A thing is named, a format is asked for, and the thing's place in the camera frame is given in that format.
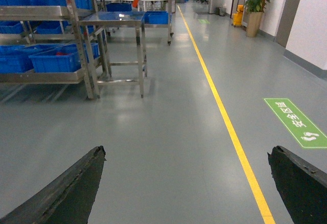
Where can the tan tall plant pot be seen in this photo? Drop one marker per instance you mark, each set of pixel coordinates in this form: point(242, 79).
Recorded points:
point(254, 23)

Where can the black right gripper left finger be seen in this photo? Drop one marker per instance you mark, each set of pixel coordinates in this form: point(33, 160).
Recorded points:
point(68, 198)

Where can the yellow mop bucket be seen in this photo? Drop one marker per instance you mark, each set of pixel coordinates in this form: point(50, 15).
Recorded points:
point(237, 17)

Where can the blue bin bottom right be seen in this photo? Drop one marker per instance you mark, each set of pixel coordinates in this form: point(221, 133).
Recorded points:
point(62, 59)

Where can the stainless steel shelf rack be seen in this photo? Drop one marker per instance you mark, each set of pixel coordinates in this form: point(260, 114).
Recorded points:
point(72, 11)

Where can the green floor safety sign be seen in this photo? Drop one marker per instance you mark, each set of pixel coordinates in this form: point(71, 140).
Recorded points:
point(304, 131)

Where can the small stainless steel table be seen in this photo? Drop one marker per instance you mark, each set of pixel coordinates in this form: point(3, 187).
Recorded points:
point(116, 48)

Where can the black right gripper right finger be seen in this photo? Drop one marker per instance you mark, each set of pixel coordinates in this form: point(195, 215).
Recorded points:
point(301, 185)

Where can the blue bin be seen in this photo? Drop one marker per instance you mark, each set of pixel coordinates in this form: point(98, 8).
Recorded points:
point(62, 59)
point(15, 58)

